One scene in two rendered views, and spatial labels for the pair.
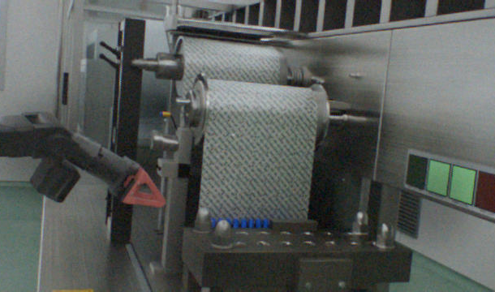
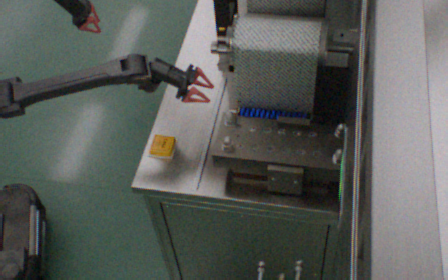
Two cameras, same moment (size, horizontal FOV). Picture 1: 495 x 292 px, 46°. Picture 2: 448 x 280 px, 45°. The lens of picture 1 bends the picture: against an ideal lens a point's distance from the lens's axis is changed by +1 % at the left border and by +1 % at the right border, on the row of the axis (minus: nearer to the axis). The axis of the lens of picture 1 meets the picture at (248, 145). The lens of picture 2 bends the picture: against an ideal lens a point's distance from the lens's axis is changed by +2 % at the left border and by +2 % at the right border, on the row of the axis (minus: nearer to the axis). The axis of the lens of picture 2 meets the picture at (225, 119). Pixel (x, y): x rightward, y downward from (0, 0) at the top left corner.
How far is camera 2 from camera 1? 1.10 m
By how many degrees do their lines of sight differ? 52
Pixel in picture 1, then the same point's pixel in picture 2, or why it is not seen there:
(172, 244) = (232, 101)
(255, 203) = (273, 100)
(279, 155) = (288, 78)
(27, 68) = not seen: outside the picture
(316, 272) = (278, 174)
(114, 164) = (176, 81)
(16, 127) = (112, 75)
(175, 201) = (230, 81)
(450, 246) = not seen: outside the picture
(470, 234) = not seen: outside the picture
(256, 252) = (243, 158)
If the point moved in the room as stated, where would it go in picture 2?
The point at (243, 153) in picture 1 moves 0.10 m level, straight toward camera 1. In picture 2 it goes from (261, 76) to (245, 99)
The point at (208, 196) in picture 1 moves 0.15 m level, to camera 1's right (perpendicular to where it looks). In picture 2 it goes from (241, 95) to (286, 111)
